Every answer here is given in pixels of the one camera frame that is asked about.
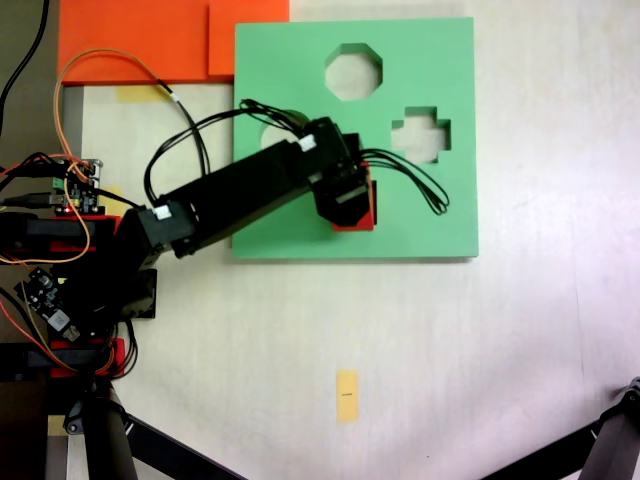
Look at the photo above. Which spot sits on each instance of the large orange foam block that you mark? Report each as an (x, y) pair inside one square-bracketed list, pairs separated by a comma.
[(130, 40)]

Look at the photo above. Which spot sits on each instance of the red square block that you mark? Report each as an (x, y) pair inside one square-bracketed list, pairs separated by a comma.
[(369, 222)]

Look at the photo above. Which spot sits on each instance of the slim black tripod brace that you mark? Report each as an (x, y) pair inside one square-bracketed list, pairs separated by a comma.
[(175, 447), (545, 457)]

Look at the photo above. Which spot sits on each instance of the yellow tape strip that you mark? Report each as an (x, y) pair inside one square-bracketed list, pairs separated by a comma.
[(111, 192), (140, 93)]

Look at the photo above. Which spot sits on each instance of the green circuit board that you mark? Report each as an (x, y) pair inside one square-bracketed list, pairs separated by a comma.
[(80, 192)]

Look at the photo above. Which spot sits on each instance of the small black circuit board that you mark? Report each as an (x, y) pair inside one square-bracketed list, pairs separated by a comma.
[(45, 292)]

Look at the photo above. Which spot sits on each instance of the thick black tripod leg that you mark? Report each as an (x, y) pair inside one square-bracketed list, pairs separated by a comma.
[(617, 440), (107, 440)]

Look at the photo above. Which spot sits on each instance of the green shape sorter board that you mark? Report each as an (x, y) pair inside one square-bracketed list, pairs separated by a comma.
[(425, 235)]

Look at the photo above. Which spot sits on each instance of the yellow tape marker with print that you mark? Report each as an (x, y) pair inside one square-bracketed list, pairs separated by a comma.
[(347, 405)]

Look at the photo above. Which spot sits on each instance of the red printed base clamp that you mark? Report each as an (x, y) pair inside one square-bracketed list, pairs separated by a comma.
[(102, 232), (116, 350)]

